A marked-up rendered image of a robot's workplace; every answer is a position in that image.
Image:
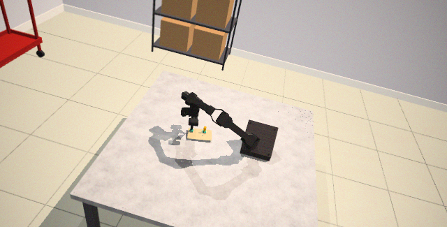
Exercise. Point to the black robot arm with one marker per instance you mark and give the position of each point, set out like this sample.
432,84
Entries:
223,120

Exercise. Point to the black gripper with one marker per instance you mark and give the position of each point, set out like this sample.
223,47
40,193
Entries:
193,121

